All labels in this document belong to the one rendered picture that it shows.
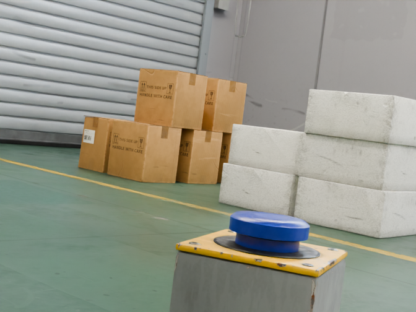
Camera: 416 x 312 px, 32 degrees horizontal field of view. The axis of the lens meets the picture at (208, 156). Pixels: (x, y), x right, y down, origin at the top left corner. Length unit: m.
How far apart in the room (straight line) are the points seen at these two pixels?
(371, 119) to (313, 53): 3.89
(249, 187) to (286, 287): 2.87
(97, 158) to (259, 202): 1.28
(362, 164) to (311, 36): 3.97
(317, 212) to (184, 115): 1.24
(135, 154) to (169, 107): 0.31
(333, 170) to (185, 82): 1.27
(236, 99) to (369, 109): 1.54
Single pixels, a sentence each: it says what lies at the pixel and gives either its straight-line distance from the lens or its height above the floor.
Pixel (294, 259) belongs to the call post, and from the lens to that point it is 0.35.
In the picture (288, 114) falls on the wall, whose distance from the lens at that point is 6.82.
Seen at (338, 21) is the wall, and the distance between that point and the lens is 6.64.
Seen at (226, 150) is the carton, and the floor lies 0.19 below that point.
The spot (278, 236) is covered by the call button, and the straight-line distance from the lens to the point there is 0.35.
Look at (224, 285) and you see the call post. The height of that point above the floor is 0.30.
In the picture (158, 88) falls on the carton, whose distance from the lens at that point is 4.00.
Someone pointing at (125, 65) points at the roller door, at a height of 0.72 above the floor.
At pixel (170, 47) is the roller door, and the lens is 6.58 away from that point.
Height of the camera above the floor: 0.38
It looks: 3 degrees down
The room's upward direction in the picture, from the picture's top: 7 degrees clockwise
